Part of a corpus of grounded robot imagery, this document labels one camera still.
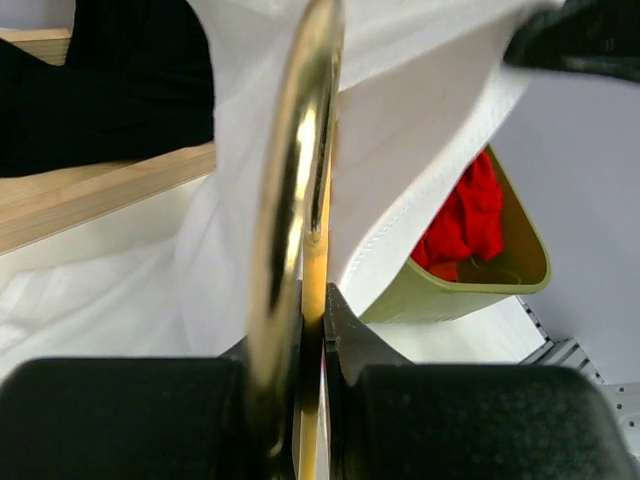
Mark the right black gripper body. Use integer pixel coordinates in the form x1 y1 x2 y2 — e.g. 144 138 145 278
503 0 639 83

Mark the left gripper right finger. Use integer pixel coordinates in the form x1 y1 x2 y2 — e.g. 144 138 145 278
324 286 625 479

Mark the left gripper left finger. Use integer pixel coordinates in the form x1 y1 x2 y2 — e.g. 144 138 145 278
0 284 306 480

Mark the white t shirt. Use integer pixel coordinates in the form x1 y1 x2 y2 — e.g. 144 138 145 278
1 1 541 372

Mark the yellow hanger of white shirt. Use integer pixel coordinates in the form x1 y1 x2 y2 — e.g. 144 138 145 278
246 1 345 479

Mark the black t shirt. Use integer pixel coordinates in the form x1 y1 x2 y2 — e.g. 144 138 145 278
1 0 215 177

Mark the green plastic basket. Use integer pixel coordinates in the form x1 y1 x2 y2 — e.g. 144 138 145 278
361 148 551 323

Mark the wooden clothes rack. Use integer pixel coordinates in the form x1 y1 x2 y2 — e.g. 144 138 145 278
0 27 219 256

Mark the aluminium mounting rail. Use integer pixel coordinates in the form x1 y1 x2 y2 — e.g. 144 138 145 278
499 323 639 479

